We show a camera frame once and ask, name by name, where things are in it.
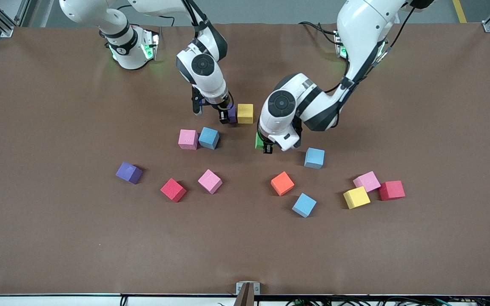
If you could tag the orange foam cube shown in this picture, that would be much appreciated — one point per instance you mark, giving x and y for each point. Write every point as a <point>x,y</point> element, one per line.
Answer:
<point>282,183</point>

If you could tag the green foam cube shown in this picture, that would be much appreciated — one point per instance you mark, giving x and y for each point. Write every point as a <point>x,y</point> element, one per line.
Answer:
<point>259,141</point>

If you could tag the purple foam cube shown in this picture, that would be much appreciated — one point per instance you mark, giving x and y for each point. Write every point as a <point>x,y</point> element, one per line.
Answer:
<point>129,172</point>
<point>232,114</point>

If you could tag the grey metal bracket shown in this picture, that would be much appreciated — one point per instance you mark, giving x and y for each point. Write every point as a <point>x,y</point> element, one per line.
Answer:
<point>239,288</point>

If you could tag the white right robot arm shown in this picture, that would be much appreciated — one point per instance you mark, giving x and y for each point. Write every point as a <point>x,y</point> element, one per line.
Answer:
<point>209,80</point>

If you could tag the yellow floor tape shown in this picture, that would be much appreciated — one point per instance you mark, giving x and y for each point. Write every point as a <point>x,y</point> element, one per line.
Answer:
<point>462,18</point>

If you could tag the yellow foam cube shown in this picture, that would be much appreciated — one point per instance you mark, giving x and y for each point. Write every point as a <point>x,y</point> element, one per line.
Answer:
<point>356,197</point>
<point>245,113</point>

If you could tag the dark camera mount pole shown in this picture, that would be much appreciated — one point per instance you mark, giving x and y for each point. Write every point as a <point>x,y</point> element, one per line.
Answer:
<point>246,297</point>

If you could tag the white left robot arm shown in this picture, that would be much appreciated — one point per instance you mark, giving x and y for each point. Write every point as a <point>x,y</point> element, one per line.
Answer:
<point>364,25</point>

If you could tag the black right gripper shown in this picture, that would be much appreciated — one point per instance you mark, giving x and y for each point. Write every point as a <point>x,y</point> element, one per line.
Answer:
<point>223,112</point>

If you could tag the red foam cube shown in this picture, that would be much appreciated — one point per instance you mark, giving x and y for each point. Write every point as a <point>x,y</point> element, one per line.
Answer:
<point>391,190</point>
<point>173,189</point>

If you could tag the light blue foam cube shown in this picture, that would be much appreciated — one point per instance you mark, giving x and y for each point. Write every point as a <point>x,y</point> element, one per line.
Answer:
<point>304,205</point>
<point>209,137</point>
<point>314,158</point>

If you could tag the pink foam cube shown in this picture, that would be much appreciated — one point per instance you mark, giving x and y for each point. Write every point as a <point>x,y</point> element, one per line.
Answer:
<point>367,181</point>
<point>188,139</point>
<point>209,181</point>

